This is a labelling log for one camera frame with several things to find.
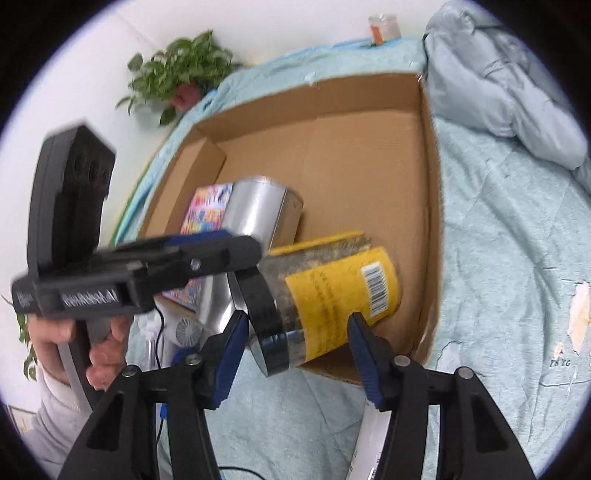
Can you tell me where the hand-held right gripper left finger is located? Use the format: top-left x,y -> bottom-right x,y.
58,310 -> 250,480

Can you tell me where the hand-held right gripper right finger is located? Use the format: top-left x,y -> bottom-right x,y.
347,313 -> 536,480

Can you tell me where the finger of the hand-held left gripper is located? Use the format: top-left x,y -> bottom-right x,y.
134,230 -> 263,301

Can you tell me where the colourful puzzle box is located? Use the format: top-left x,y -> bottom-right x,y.
161,183 -> 235,317

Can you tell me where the silver metal canister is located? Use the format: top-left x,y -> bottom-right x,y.
196,174 -> 304,344

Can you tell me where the yellow label jar black lid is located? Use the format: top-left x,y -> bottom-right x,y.
233,231 -> 402,378

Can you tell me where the brown cardboard box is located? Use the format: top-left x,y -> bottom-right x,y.
136,71 -> 444,384

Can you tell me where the person's left forearm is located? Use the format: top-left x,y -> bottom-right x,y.
28,364 -> 98,467

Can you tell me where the person's left hand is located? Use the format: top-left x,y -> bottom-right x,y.
28,314 -> 134,393

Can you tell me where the teal quilted blanket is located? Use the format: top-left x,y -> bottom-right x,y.
111,37 -> 591,480

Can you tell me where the large-leaf green plant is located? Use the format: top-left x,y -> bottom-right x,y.
0,295 -> 40,381

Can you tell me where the small potted green plant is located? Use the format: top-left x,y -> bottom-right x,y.
115,30 -> 243,126

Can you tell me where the glass jar orange label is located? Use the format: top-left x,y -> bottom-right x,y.
368,14 -> 400,45

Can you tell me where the light blue padded jacket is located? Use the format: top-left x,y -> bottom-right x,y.
422,0 -> 591,169

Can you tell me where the black cable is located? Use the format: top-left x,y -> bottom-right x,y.
152,302 -> 169,370

